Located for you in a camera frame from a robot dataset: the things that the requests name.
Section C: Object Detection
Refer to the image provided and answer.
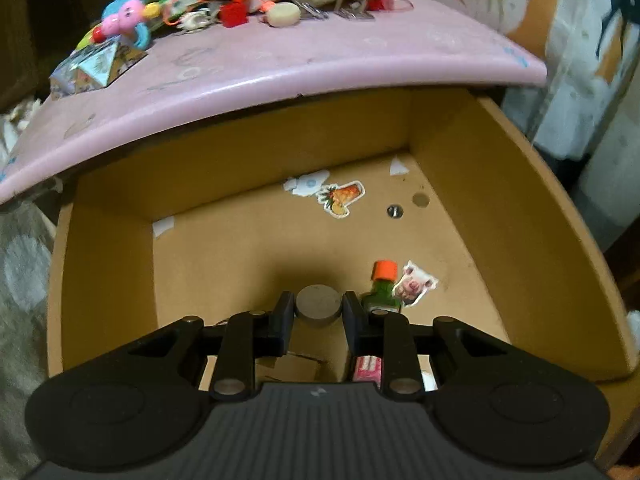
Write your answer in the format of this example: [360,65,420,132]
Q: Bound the grey round disc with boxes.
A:
[295,284,344,329]

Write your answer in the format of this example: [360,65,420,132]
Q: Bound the silver binder clip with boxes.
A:
[334,0,377,22]
[294,1,330,22]

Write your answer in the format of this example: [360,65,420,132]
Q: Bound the shiny foil geometric puzzle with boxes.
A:
[49,35,149,99]

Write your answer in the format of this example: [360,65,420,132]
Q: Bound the pink elephant toy blue ears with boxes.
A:
[101,0,154,54]

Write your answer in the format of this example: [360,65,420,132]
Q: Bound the pink pig sticker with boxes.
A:
[391,259,439,307]

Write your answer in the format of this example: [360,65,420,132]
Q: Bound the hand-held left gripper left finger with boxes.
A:
[125,291,296,403]

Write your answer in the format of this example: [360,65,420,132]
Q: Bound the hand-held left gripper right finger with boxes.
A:
[342,291,511,403]

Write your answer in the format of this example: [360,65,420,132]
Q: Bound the white and blue sticker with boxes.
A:
[283,170,329,197]

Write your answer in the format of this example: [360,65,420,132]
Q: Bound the green bottle with orange cap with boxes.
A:
[360,259,403,315]

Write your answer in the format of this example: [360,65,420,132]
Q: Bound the pink packet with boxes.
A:
[354,355,384,384]

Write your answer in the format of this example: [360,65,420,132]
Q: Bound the cream round eraser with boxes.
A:
[264,1,302,29]

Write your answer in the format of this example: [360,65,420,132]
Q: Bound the fruit sticker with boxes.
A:
[315,180,366,219]

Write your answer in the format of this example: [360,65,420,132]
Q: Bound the wooden drawer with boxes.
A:
[46,87,640,388]

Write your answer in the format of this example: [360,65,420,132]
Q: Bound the green plastic toy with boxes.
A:
[150,0,203,13]

